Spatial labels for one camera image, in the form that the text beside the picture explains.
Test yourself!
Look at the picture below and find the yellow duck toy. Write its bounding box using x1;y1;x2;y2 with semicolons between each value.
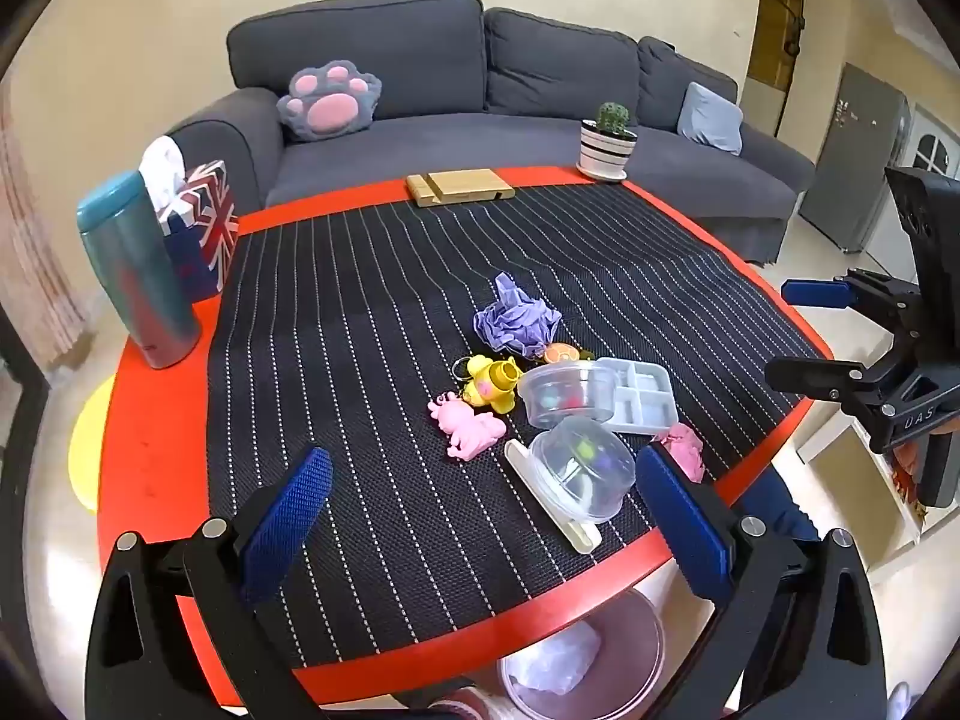
460;355;522;415

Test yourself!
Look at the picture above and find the beige curtain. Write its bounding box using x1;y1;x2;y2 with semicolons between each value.
0;82;95;368

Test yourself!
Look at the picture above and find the light blue cushion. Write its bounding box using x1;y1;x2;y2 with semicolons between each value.
677;81;745;156

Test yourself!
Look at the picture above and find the purple crumpled paper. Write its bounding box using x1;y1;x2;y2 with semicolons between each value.
472;272;563;359

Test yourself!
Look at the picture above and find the clear pink waste bin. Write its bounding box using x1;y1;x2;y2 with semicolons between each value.
499;589;667;720

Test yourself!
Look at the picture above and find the flag print tissue box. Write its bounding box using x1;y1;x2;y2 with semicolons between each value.
139;136;239;301

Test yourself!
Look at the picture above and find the grey refrigerator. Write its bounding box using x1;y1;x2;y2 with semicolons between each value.
799;62;912;254

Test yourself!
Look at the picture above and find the paw shaped cushion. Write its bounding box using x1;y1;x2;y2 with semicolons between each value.
276;61;383;143

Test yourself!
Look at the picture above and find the wooden phone stand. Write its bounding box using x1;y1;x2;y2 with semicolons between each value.
406;169;517;207

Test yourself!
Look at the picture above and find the clear round container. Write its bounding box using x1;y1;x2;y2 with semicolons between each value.
517;360;617;430
529;416;638;526

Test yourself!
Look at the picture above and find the pink crumpled paper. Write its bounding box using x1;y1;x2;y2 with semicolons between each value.
652;422;706;485

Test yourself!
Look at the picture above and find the clear compartment tray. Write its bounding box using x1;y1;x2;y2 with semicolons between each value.
592;358;680;434

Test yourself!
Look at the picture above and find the cream plastic stick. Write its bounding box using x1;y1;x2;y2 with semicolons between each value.
504;439;602;556

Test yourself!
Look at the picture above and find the white shelf unit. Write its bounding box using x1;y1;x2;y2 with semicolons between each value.
795;416;927;571

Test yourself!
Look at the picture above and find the potted cactus striped pot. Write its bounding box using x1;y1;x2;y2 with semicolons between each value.
576;101;640;182

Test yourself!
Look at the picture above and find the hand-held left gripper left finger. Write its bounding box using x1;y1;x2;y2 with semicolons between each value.
85;446;335;720

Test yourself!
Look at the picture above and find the blue chair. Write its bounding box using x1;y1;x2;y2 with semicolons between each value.
731;465;822;545

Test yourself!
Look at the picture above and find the pink pig toy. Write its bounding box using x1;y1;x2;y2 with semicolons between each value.
427;390;509;461

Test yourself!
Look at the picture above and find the grey sofa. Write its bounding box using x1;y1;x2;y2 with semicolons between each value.
165;0;817;263

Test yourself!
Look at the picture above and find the wooden door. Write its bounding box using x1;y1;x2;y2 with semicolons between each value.
746;0;807;91

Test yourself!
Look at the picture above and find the black striped table mat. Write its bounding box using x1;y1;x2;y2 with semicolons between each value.
206;180;826;668

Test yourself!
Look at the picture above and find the white door with window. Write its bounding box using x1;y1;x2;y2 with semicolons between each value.
904;109;960;181

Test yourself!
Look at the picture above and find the teal tumbler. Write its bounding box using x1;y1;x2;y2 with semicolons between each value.
76;170;202;370

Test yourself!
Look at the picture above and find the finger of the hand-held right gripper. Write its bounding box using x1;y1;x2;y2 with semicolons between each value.
765;356;908;421
780;268;920;336

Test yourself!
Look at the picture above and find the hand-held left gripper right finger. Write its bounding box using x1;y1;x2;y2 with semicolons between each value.
636;441;890;720

